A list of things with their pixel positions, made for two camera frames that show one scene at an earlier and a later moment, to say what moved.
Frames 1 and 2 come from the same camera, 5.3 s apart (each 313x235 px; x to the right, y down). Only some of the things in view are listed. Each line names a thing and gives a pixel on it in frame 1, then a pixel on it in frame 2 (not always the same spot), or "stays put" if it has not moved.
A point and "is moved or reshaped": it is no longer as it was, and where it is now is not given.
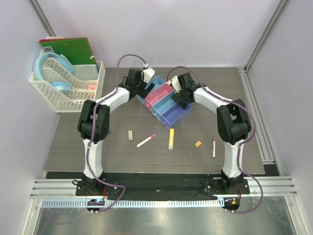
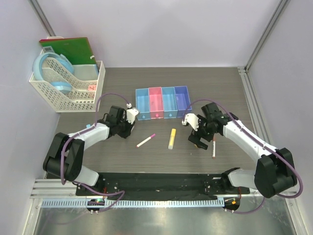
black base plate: [157, 184] stays put
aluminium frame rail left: [37, 10] stays put
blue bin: [159, 107] to [169, 103]
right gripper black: [178, 100] to [195, 138]
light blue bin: [157, 82] to [142, 103]
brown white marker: [213, 147] stays put
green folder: [78, 50] stays put
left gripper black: [150, 87] to [127, 132]
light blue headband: [62, 87] stays put
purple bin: [171, 115] is moved or reshaped
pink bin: [161, 92] to [156, 103]
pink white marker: [145, 140] stays put
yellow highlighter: [171, 138] stays put
